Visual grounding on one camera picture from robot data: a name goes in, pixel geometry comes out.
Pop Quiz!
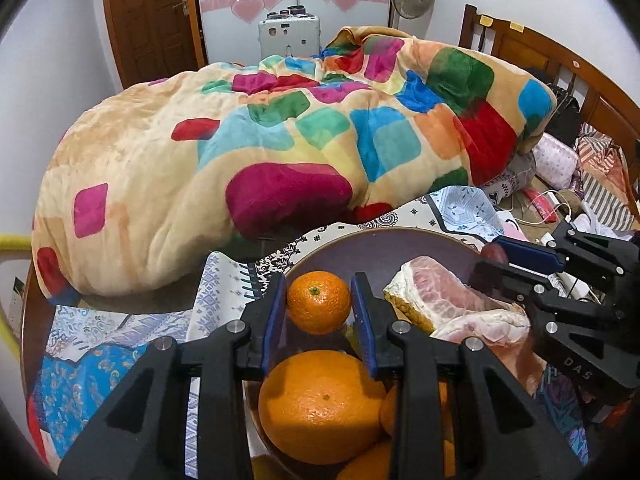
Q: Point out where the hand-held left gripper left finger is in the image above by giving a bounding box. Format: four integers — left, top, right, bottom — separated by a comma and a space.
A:
57, 275, 289, 480

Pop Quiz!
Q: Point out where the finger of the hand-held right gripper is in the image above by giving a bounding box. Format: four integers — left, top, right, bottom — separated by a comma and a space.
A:
492, 220, 640, 286
472, 257, 566, 312

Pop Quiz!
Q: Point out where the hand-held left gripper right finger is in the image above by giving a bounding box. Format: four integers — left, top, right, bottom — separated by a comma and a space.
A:
350, 272, 586, 480

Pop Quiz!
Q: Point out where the large orange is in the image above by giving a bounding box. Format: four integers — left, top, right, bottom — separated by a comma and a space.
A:
286, 270, 352, 336
257, 350, 388, 466

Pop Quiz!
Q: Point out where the peeled pomelo piece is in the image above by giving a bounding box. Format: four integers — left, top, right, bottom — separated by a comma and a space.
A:
431, 309, 532, 347
384, 255, 518, 335

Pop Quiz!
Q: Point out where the purple plate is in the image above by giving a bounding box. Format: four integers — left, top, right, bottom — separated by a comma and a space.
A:
242, 227, 548, 480

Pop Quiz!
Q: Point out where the small tangerine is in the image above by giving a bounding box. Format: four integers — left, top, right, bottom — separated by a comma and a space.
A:
379, 382, 453, 438
335, 437, 456, 480

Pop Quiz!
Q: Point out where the light blue patterned cloth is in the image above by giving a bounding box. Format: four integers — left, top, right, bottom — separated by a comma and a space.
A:
427, 185, 507, 237

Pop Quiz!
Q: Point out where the black polka dot cloth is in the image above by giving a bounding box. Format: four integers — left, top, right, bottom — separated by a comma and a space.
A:
250, 194, 451, 281

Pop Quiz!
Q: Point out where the pink pillow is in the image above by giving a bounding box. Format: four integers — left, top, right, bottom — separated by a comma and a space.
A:
532, 132, 582, 192

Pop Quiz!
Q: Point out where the striped cloth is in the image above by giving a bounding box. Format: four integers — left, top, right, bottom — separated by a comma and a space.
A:
575, 125, 637, 238

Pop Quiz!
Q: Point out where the black backpack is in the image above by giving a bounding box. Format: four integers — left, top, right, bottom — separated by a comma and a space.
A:
544, 85, 584, 137

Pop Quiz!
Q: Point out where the colourful patchwork blanket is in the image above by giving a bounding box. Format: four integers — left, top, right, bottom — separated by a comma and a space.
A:
32, 25, 557, 297

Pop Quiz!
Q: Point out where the wooden bed headboard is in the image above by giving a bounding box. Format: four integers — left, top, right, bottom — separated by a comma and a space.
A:
457, 4, 640, 161

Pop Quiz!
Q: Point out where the yellow foam tube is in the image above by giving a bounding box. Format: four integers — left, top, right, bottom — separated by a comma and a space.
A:
0, 232, 33, 366

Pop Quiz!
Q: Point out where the white hard case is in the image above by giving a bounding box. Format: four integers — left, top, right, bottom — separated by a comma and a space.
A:
257, 5, 322, 59

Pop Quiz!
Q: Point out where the brown wooden door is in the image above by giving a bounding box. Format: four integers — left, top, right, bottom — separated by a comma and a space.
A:
100, 0, 208, 88

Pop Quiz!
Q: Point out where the white charger cable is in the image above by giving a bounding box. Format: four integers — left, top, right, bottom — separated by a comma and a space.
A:
517, 199, 573, 228

